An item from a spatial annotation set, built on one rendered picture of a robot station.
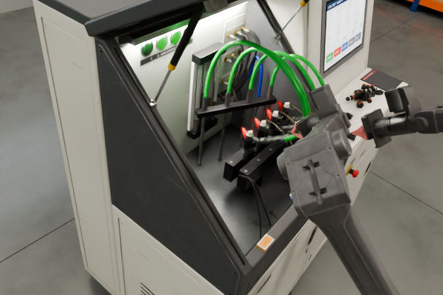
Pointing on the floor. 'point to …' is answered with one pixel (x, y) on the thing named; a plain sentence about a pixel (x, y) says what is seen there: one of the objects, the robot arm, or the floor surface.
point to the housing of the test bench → (69, 81)
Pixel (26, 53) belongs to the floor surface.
